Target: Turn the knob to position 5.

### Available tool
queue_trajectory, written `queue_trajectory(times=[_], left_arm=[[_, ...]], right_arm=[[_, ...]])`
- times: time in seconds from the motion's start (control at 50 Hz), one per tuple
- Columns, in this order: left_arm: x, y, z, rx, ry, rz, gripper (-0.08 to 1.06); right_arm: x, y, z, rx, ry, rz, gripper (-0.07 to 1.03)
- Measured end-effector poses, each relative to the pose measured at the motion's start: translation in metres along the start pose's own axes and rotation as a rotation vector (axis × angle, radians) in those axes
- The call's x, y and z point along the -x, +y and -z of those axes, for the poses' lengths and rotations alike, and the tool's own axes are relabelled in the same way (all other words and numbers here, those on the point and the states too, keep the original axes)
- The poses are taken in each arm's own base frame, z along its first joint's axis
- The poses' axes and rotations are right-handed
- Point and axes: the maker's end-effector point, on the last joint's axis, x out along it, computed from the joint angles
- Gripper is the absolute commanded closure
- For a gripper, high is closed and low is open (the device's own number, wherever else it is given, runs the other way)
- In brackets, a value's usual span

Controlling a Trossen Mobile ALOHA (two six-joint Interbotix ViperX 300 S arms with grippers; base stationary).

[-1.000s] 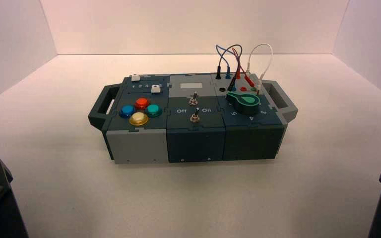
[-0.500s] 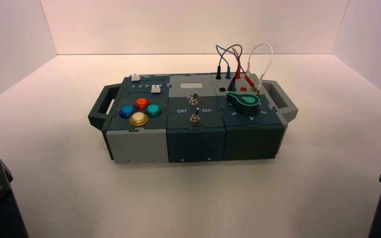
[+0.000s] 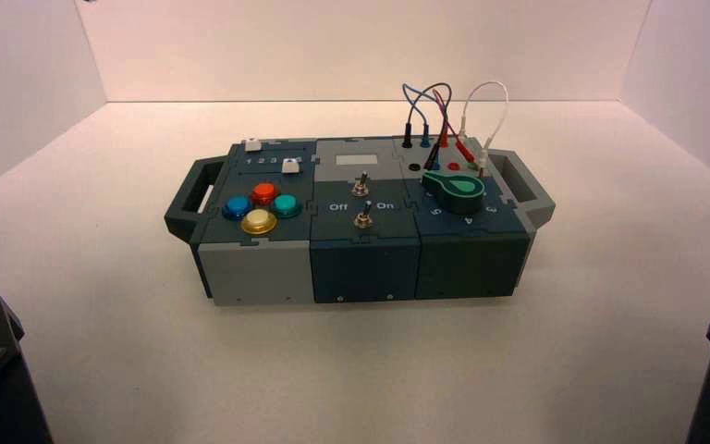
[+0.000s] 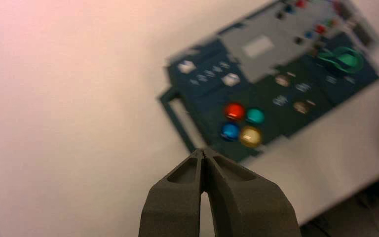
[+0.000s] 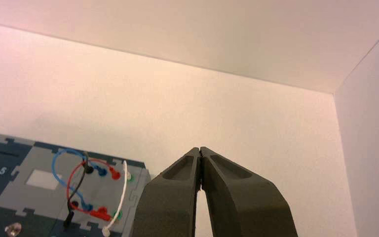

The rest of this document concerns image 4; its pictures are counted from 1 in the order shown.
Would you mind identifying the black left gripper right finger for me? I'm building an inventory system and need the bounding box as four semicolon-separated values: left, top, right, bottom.
203;148;303;237

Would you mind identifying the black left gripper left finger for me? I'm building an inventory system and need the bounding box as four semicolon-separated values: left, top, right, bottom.
138;149;205;237

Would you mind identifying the green pointer knob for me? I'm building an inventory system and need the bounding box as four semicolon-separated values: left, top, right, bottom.
317;46;365;75

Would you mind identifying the yellow round push button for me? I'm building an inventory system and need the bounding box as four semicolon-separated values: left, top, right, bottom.
239;126;263;149

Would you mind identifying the blue round push button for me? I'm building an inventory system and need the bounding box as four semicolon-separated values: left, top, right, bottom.
220;122;241;142

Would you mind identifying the teal round push button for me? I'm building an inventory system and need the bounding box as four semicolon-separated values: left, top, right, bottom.
245;108;265;125

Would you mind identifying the red round push button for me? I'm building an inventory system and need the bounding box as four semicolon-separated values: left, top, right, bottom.
224;102;246;121

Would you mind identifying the dark blue grey control box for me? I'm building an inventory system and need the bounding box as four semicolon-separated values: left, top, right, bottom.
158;0;379;163

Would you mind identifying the white slider cap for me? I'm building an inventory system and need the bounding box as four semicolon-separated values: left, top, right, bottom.
177;60;197;75
221;73;241;88

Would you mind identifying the white rectangular display window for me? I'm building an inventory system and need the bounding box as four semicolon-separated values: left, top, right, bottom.
241;35;275;59

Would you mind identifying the metal toggle switch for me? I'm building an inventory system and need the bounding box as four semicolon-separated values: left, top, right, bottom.
293;100;312;115
274;74;292;88

